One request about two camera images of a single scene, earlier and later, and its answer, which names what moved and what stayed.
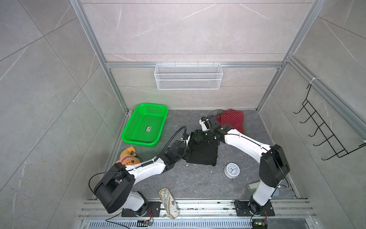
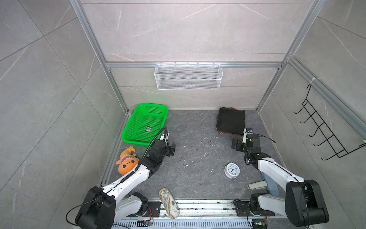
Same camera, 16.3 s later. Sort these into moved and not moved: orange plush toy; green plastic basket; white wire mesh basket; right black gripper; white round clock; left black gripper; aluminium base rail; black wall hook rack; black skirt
Moved: right black gripper; black skirt; left black gripper
Not moved: white wire mesh basket; black wall hook rack; white round clock; aluminium base rail; green plastic basket; orange plush toy
